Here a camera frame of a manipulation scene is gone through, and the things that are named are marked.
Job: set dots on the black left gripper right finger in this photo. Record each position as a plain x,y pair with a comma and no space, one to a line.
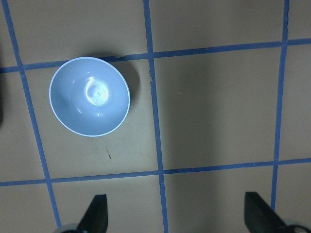
259,217

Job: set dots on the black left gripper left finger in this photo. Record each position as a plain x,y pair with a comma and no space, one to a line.
95,217

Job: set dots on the blue plastic bowl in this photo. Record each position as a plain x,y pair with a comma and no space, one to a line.
89,96

